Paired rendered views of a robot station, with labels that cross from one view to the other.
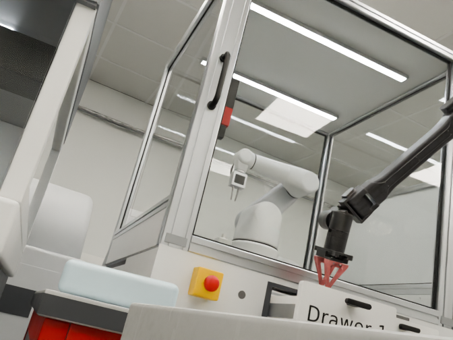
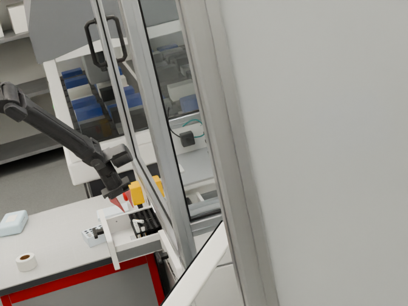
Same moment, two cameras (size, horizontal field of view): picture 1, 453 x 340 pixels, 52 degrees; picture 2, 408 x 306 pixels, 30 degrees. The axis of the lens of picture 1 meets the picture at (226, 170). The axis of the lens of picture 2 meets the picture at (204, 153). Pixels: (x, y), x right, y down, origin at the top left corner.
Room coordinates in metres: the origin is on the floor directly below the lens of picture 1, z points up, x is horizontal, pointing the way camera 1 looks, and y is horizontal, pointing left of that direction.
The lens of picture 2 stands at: (1.94, -2.66, 1.94)
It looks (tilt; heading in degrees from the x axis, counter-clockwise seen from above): 20 degrees down; 99
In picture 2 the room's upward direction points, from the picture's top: 12 degrees counter-clockwise
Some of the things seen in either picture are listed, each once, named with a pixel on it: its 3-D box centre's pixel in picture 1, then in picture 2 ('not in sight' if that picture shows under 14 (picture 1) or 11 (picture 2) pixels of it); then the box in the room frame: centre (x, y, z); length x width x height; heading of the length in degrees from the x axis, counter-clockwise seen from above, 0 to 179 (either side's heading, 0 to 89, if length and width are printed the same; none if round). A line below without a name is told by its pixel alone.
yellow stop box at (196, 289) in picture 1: (205, 283); (135, 193); (1.23, -0.02, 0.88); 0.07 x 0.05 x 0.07; 109
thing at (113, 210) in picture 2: not in sight; (112, 212); (1.09, 0.09, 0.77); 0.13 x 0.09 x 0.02; 16
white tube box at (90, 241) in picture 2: not in sight; (101, 233); (1.09, -0.12, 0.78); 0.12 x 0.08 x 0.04; 30
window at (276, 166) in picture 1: (344, 133); (122, 57); (1.39, -0.35, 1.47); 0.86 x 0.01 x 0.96; 109
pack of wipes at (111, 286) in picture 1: (121, 289); (13, 223); (0.66, 0.10, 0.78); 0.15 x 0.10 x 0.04; 95
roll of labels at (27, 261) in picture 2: not in sight; (26, 261); (0.84, -0.27, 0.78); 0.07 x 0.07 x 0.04
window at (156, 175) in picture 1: (172, 113); not in sight; (1.67, 0.26, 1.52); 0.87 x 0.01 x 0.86; 19
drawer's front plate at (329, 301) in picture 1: (346, 316); (108, 238); (1.20, -0.38, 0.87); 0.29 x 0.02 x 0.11; 109
